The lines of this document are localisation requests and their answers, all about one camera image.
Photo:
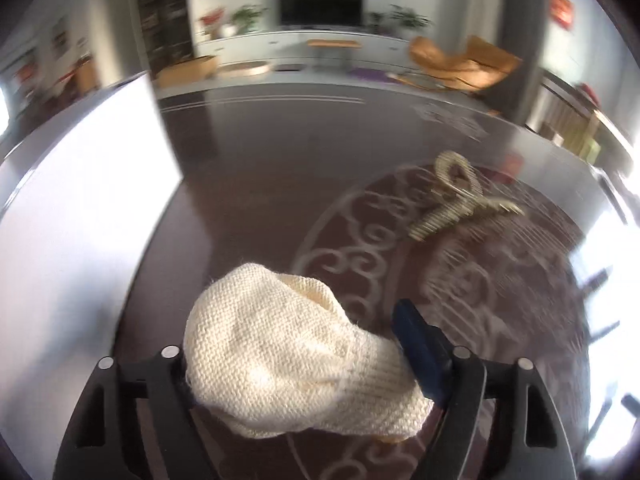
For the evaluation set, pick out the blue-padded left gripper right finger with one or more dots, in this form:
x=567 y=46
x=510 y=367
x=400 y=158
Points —
x=527 y=439

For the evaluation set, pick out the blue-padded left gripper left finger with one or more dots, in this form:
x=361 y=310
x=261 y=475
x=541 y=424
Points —
x=133 y=421

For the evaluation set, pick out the cream knitted glove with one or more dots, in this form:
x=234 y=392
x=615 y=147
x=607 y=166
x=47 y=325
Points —
x=270 y=353

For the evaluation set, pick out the white partition board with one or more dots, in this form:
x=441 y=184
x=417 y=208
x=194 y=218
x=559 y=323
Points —
x=81 y=197

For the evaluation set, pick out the gold pearl hair claw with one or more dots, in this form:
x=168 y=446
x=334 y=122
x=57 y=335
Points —
x=460 y=198

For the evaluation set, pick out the wooden dining chair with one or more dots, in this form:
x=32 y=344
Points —
x=568 y=117

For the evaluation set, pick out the orange lounge chair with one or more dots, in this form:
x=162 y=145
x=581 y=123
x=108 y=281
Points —
x=480 y=66

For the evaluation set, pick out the cardboard box on floor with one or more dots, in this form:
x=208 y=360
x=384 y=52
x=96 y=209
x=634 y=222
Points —
x=187 y=72

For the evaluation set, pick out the red flowers in vase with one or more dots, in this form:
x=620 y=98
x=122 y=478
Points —
x=211 y=21

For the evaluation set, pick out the white tv cabinet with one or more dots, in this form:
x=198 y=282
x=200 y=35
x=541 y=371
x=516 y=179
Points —
x=289 y=46

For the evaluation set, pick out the green potted plant right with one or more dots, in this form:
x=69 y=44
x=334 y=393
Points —
x=408 y=20

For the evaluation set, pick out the green potted plant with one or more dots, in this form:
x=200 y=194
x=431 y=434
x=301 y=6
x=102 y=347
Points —
x=408 y=20
x=246 y=18

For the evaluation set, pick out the green potted plant left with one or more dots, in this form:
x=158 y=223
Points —
x=246 y=18

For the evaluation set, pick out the wooden bench with hairpin legs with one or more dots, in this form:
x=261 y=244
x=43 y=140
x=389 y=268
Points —
x=346 y=47

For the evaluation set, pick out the white standing air conditioner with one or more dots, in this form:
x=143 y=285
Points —
x=481 y=18

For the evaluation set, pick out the grey curtain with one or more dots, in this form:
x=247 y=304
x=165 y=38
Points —
x=523 y=33

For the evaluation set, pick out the dark tall display cabinet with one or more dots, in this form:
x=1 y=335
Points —
x=166 y=32

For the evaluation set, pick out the black flat television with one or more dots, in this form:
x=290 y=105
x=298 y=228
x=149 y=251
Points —
x=340 y=13

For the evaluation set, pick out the red wall hanging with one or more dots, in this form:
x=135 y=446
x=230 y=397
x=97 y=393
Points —
x=562 y=13

